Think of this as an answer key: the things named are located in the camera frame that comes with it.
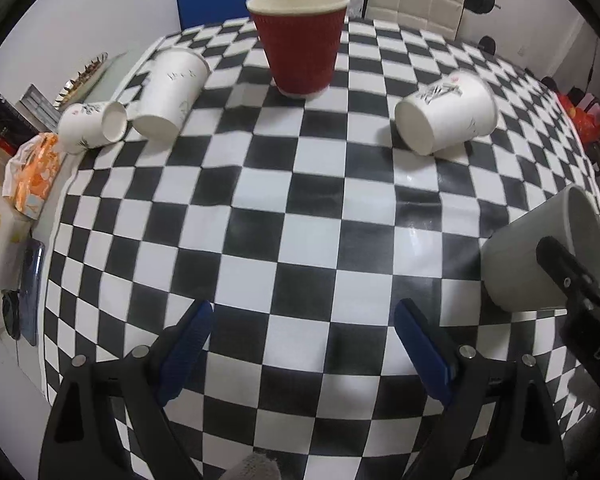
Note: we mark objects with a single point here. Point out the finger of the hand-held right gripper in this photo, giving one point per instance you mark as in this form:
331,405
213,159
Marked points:
562,265

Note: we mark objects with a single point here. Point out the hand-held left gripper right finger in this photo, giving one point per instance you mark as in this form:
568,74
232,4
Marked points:
424,350

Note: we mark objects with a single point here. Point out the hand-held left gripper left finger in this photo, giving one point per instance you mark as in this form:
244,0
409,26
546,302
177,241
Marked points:
187,345

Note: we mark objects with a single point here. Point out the plain grey-white cup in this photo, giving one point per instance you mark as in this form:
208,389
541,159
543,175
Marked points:
530,255

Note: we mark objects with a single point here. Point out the wide white printed paper cup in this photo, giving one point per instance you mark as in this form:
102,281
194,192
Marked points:
450,110

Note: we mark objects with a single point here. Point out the small white printed paper cup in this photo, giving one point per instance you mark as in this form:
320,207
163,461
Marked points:
85,125

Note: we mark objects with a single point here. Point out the tall white paper cup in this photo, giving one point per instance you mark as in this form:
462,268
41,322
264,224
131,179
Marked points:
172,90

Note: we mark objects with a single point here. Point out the red ribbed paper cup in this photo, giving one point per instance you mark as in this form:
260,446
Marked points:
300,45

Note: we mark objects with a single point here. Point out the red bag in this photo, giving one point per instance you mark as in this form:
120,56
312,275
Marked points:
582,120

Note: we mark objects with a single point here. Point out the dark blue phone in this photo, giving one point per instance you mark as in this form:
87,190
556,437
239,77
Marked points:
31,290

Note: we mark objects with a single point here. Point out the black and white checkered tablecloth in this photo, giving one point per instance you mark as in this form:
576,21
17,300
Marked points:
300,220

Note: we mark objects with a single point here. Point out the orange and white packet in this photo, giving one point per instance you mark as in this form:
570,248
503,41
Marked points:
32,175

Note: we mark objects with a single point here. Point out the grey slatted crate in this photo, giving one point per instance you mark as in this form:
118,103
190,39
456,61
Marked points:
37,102

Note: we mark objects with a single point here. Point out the dark box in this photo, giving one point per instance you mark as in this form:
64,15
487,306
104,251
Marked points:
0,110

